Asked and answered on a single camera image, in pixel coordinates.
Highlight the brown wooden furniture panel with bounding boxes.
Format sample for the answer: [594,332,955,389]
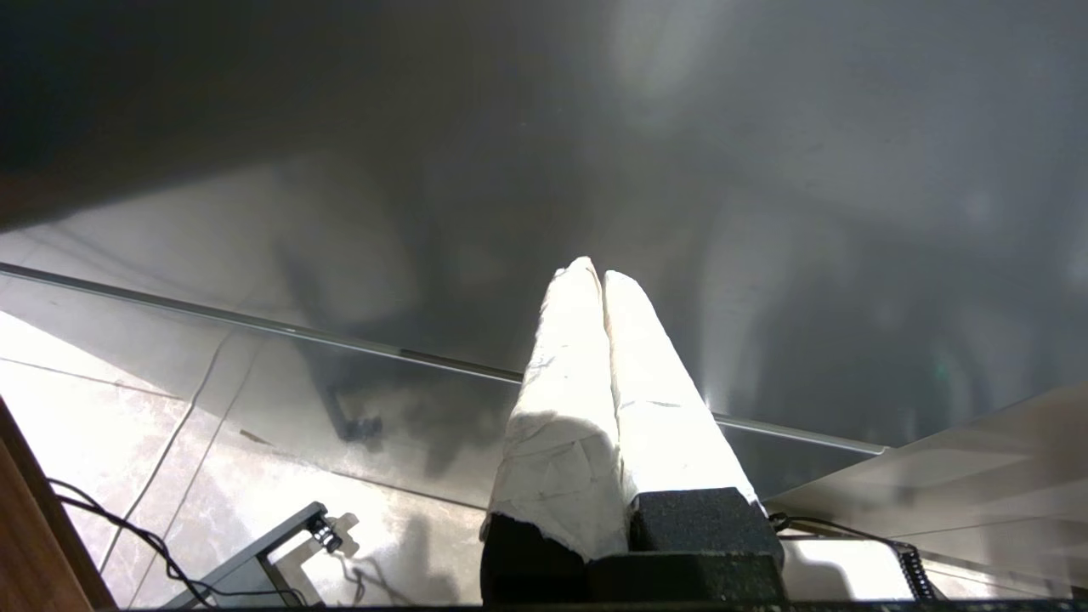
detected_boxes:
[0,398,117,609]

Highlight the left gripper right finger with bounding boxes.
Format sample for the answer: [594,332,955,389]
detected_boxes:
[605,272,785,562]

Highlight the thin white floor cable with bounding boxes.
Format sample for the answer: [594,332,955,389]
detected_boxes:
[98,331,235,570]

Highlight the thin black floor cable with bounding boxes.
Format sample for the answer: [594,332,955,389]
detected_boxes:
[49,480,305,608]

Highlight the pale grey cabinet panel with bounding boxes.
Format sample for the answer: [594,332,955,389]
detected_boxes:
[765,384,1088,589]

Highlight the metal trim rail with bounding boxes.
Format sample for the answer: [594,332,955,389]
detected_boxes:
[0,262,889,456]

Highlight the coiled black cable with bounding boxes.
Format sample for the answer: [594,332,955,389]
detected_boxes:
[768,512,938,601]

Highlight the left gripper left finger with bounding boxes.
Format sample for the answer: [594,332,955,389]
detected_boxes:
[480,258,630,606]

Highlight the grey metal stand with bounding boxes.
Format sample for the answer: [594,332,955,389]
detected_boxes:
[161,502,343,609]

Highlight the glossy grey appliance panel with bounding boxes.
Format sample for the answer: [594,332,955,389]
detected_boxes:
[0,0,1088,456]

